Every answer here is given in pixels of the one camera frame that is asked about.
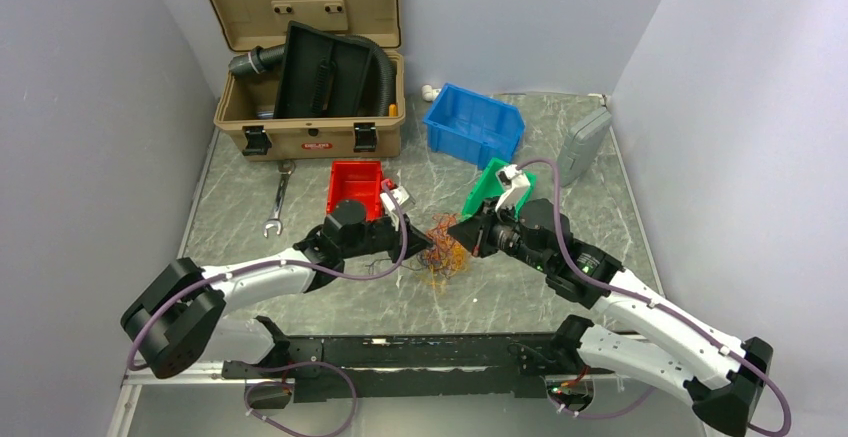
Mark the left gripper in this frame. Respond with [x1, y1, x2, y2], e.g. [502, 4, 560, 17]
[341, 210, 433, 266]

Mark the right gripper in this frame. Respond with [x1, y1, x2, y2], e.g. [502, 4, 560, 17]
[448, 195, 552, 274]

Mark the wire bundle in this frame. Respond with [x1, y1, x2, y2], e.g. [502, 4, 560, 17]
[417, 213, 473, 293]

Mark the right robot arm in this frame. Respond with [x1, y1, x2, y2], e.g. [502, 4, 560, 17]
[447, 199, 773, 436]

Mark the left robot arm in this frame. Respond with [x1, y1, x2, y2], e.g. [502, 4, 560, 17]
[120, 200, 433, 379]

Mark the red plastic bin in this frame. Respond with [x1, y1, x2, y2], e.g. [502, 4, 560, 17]
[326, 160, 384, 221]

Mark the green plastic bin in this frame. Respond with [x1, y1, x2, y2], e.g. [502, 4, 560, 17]
[461, 157, 537, 219]

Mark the silver open-end wrench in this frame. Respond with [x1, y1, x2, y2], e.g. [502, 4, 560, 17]
[263, 160, 296, 238]

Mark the grey plastic case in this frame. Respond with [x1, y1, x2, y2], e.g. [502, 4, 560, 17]
[557, 107, 612, 187]

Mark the blue plastic bin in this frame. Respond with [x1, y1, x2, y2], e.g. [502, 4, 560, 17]
[423, 83, 525, 170]

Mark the black tray insert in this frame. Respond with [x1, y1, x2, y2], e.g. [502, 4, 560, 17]
[274, 21, 372, 119]

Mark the white pipe fitting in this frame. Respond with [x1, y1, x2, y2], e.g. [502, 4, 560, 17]
[421, 85, 441, 102]

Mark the tan plastic toolbox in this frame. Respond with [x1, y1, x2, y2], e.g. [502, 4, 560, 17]
[208, 0, 406, 162]

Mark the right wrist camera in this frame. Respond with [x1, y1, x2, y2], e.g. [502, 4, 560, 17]
[495, 164, 531, 212]

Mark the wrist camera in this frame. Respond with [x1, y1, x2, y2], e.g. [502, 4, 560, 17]
[380, 179, 416, 230]
[495, 164, 531, 212]

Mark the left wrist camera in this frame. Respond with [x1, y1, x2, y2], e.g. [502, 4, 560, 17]
[380, 179, 416, 230]

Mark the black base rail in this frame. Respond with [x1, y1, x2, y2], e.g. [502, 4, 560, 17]
[222, 333, 589, 403]

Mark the black corrugated hose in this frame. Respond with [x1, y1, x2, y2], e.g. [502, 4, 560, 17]
[228, 35, 397, 118]

